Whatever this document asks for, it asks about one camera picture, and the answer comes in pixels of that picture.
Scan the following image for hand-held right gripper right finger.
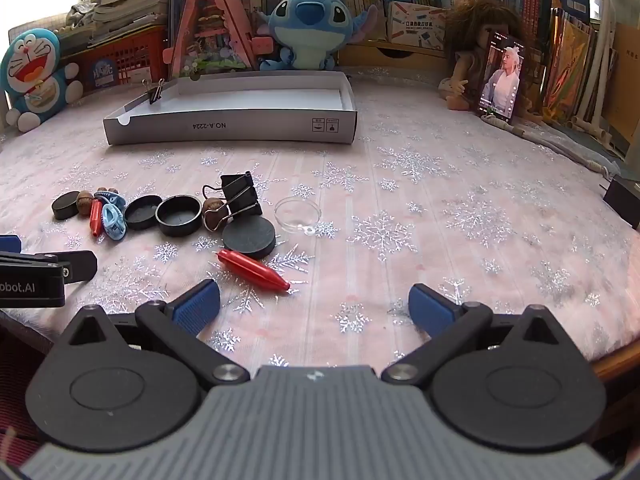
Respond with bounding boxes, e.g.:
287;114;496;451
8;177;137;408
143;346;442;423
381;283;583;388

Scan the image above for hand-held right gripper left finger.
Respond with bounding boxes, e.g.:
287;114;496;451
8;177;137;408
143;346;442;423
50;279;251;389

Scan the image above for blue hair clip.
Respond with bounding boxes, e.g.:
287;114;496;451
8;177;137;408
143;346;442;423
94;187;126;208
101;203;127;241

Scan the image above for black round disc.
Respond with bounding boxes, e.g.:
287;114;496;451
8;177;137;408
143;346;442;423
222;216;277;259
52;192;82;220

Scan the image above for black round lid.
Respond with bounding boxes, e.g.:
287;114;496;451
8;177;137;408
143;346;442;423
155;195;204;237
124;195;164;231

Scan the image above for large black binder clip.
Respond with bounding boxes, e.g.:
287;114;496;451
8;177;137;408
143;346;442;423
202;171;264;222

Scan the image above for clear plastic lid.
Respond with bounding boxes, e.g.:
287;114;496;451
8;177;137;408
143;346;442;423
274;197;321;236

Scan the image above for white cardboard box tray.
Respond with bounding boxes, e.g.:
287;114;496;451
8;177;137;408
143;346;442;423
103;71;359;146

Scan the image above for pink snowflake tablecloth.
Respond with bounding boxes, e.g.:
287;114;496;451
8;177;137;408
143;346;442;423
0;65;640;366

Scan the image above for blue cat plush toy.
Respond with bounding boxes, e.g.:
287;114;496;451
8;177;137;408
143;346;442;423
0;27;84;134

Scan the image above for small black binder clip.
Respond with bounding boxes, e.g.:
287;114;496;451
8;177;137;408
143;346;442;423
141;79;168;106

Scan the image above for red plastic crate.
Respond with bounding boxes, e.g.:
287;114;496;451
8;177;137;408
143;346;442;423
59;25;169;97

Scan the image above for black box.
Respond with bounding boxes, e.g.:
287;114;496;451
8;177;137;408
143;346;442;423
602;174;640;231

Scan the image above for grey cloth bundle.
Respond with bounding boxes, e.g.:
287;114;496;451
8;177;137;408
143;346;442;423
65;1;99;27

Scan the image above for smartphone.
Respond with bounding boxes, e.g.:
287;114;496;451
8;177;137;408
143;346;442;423
476;30;527;124

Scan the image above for wooden drawer box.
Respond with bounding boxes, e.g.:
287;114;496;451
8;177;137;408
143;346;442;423
336;40;447;69

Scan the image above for stack of books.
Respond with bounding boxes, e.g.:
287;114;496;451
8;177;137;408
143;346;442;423
91;0;174;41

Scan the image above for pink triangular dollhouse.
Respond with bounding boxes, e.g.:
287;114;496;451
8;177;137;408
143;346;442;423
164;0;260;81

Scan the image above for blue upright books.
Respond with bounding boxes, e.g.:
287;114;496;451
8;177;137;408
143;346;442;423
169;0;198;63

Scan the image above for colourful picture books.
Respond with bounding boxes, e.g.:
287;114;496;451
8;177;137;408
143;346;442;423
541;7;599;125

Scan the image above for printed cardboard box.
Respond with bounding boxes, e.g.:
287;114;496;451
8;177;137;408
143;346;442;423
385;1;448;52

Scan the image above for brown-haired doll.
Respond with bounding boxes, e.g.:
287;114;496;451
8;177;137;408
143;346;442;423
438;0;526;112

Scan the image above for brown cardboard sheet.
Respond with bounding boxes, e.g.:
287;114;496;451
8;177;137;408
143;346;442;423
601;21;640;160

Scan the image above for blue big-eared plush toy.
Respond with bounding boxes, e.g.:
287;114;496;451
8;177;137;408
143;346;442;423
256;0;382;72

